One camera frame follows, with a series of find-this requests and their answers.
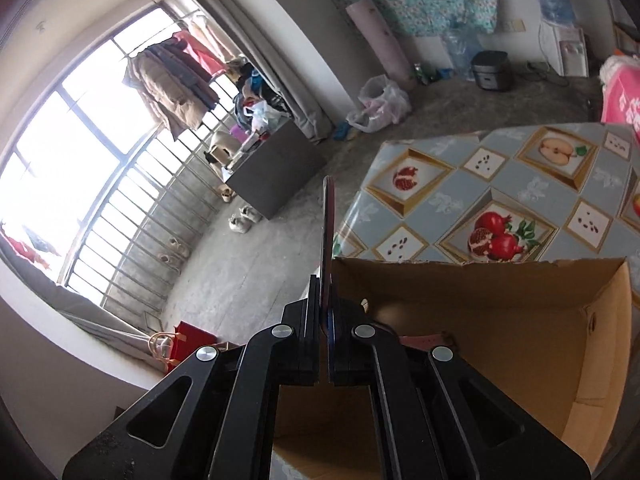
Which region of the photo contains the white water dispenser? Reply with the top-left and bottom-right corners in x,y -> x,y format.
540,20 -> 590,78

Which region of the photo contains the grey rice cooker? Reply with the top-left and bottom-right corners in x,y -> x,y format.
471,50 -> 513,92

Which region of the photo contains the white plastic bag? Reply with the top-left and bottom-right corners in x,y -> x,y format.
346,75 -> 413,133

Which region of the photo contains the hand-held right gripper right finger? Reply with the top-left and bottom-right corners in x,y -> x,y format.
327,300 -> 588,480

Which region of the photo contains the brown hanging coat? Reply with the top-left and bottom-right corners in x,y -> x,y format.
122,47 -> 221,141

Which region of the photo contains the fruit print tablecloth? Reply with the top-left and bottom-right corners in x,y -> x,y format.
332,122 -> 640,311

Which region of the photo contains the clear empty water jug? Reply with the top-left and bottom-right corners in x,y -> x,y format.
442,27 -> 483,81

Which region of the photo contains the pink floral blanket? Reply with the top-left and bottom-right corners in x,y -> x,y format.
600,55 -> 640,143

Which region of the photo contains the grey cabinet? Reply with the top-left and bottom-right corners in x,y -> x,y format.
222,119 -> 328,221

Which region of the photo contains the pink rolled mat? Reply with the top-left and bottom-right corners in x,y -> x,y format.
346,0 -> 416,92

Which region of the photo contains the red gift bag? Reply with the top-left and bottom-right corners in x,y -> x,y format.
147,320 -> 218,376

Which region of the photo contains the metal window railing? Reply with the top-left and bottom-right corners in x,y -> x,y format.
65,125 -> 241,311

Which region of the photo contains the grey window curtain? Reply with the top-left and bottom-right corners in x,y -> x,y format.
0,260 -> 166,376
165,0 -> 333,143

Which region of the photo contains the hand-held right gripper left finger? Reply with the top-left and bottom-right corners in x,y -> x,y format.
62,275 -> 323,480

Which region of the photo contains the pink hanging garment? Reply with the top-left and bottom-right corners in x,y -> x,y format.
172,30 -> 228,78

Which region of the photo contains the cardboard box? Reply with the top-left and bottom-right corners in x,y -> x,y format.
272,256 -> 633,480

